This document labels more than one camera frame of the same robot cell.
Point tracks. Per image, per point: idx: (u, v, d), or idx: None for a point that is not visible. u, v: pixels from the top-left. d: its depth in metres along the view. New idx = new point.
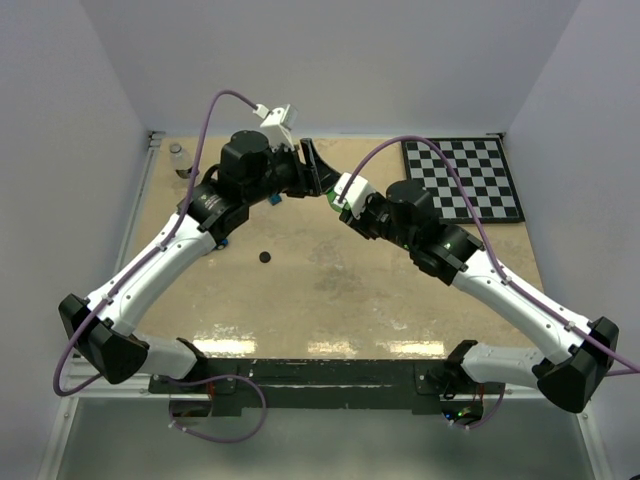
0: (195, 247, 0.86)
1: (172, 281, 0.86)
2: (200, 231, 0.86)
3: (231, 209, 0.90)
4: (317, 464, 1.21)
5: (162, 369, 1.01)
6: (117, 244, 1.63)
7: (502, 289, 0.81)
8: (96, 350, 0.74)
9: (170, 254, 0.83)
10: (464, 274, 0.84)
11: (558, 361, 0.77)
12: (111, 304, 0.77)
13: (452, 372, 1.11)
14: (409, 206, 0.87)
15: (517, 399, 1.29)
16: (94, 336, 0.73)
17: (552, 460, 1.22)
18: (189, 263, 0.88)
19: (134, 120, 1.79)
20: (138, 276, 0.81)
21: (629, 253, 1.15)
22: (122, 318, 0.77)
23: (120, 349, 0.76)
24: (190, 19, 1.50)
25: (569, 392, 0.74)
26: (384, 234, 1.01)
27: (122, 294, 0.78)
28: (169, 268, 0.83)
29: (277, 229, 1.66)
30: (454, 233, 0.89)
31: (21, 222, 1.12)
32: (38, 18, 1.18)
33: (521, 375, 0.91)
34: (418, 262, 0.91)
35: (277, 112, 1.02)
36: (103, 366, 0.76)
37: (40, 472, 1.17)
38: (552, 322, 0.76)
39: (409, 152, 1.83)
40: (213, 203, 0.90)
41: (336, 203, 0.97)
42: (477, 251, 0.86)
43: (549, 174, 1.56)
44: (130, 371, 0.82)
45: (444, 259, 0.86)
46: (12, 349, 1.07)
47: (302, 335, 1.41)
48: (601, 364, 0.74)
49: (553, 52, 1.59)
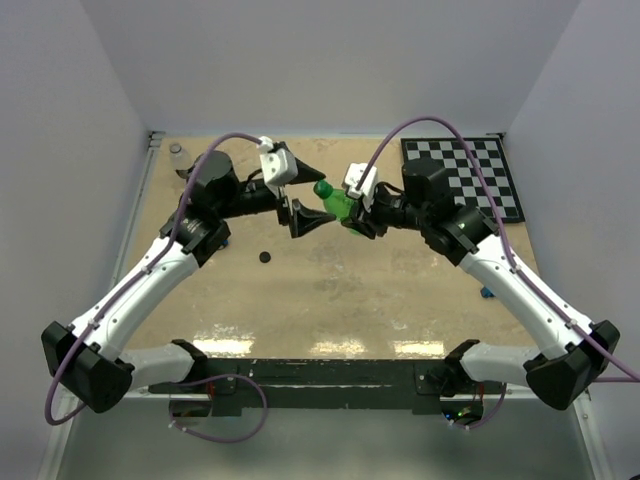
0: (179, 269, 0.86)
1: (157, 303, 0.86)
2: (184, 252, 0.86)
3: (212, 230, 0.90)
4: (317, 464, 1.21)
5: (158, 377, 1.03)
6: (117, 245, 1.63)
7: (509, 277, 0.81)
8: (84, 378, 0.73)
9: (155, 278, 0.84)
10: (473, 257, 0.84)
11: (553, 357, 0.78)
12: (97, 329, 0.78)
13: (452, 368, 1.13)
14: (423, 180, 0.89)
15: (517, 399, 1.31)
16: (81, 362, 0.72)
17: (553, 460, 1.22)
18: (174, 285, 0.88)
19: (134, 119, 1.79)
20: (124, 301, 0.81)
21: (628, 252, 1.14)
22: (109, 341, 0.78)
23: (108, 374, 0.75)
24: (189, 19, 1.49)
25: (559, 391, 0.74)
26: (399, 222, 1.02)
27: (108, 319, 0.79)
28: (154, 291, 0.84)
29: (277, 229, 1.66)
30: (469, 214, 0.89)
31: (21, 221, 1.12)
32: (38, 18, 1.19)
33: (514, 372, 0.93)
34: (428, 240, 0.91)
35: (272, 163, 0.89)
36: (88, 395, 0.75)
37: (40, 472, 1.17)
38: (554, 317, 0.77)
39: (409, 152, 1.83)
40: (195, 226, 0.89)
41: (352, 191, 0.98)
42: (490, 236, 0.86)
43: (550, 173, 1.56)
44: (116, 398, 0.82)
45: (455, 237, 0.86)
46: (12, 349, 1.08)
47: (302, 335, 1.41)
48: (595, 367, 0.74)
49: (553, 51, 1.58)
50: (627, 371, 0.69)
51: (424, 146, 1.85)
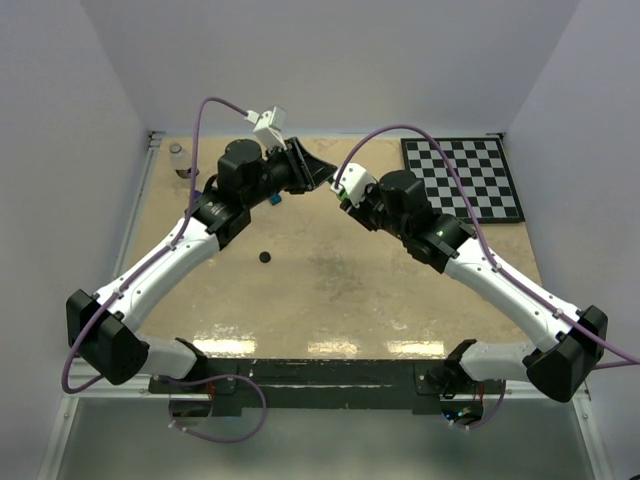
0: (202, 249, 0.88)
1: (178, 281, 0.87)
2: (208, 233, 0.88)
3: (235, 215, 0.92)
4: (316, 464, 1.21)
5: (163, 369, 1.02)
6: (117, 244, 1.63)
7: (492, 275, 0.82)
8: (105, 344, 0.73)
9: (179, 254, 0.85)
10: (455, 261, 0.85)
11: (547, 349, 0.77)
12: (121, 298, 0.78)
13: (452, 370, 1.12)
14: (401, 192, 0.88)
15: (517, 399, 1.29)
16: (105, 329, 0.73)
17: (552, 460, 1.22)
18: (194, 265, 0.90)
19: (133, 119, 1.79)
20: (149, 273, 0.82)
21: (628, 253, 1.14)
22: (132, 312, 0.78)
23: (127, 344, 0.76)
24: (189, 19, 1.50)
25: (558, 381, 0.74)
26: (380, 223, 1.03)
27: (133, 289, 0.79)
28: (177, 267, 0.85)
29: (277, 228, 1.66)
30: (448, 220, 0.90)
31: (21, 222, 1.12)
32: (38, 18, 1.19)
33: (514, 369, 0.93)
34: (410, 249, 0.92)
35: (265, 116, 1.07)
36: (107, 363, 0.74)
37: (40, 472, 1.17)
38: (541, 309, 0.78)
39: (409, 152, 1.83)
40: (218, 209, 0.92)
41: (333, 189, 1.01)
42: (469, 240, 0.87)
43: (550, 172, 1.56)
44: (131, 374, 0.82)
45: (436, 245, 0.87)
46: (12, 350, 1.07)
47: (302, 335, 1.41)
48: (589, 352, 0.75)
49: (552, 52, 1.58)
50: (622, 355, 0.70)
51: (424, 146, 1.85)
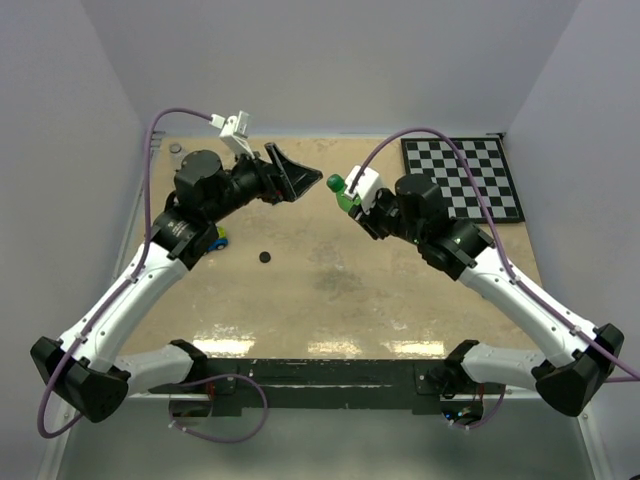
0: (165, 276, 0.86)
1: (147, 311, 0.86)
2: (171, 258, 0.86)
3: (200, 233, 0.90)
4: (316, 464, 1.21)
5: (156, 381, 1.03)
6: (117, 244, 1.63)
7: (510, 288, 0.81)
8: (74, 393, 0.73)
9: (141, 286, 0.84)
10: (472, 271, 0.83)
11: (560, 364, 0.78)
12: (86, 343, 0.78)
13: (452, 370, 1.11)
14: (418, 198, 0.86)
15: (517, 399, 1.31)
16: (70, 378, 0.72)
17: (553, 461, 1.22)
18: (162, 291, 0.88)
19: (133, 120, 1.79)
20: (111, 312, 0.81)
21: (628, 254, 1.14)
22: (98, 355, 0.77)
23: (99, 388, 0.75)
24: (189, 20, 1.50)
25: (569, 395, 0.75)
26: (393, 230, 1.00)
27: (96, 332, 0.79)
28: (141, 300, 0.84)
29: (277, 229, 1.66)
30: (464, 227, 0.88)
31: (21, 221, 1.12)
32: (38, 19, 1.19)
33: (519, 376, 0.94)
34: (425, 256, 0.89)
35: (229, 122, 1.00)
36: (83, 407, 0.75)
37: (40, 472, 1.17)
38: (558, 325, 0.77)
39: (409, 152, 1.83)
40: (181, 229, 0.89)
41: (346, 194, 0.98)
42: (487, 248, 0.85)
43: (550, 172, 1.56)
44: (112, 409, 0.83)
45: (453, 253, 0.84)
46: (12, 350, 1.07)
47: (302, 335, 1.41)
48: (603, 370, 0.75)
49: (553, 52, 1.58)
50: (634, 374, 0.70)
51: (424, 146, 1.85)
